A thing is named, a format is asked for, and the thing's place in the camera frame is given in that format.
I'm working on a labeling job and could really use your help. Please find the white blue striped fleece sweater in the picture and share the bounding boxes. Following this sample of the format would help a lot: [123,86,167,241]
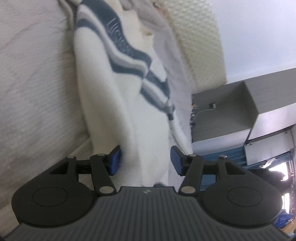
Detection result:
[61,1,193,188]

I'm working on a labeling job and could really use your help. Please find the grey bed duvet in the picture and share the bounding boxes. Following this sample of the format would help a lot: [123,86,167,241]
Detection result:
[0,0,98,235]

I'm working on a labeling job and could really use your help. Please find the white charger with cable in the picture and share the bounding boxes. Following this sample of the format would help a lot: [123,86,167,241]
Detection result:
[193,102,217,120]

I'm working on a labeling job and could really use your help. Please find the grey wardrobe cabinet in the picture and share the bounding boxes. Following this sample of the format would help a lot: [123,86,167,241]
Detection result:
[192,69,295,165]

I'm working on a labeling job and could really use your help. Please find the pink pillow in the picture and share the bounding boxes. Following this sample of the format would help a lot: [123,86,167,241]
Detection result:
[153,2,166,18]

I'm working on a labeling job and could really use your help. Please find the cream quilted headboard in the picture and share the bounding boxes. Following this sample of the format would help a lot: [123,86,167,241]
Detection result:
[156,0,227,93]

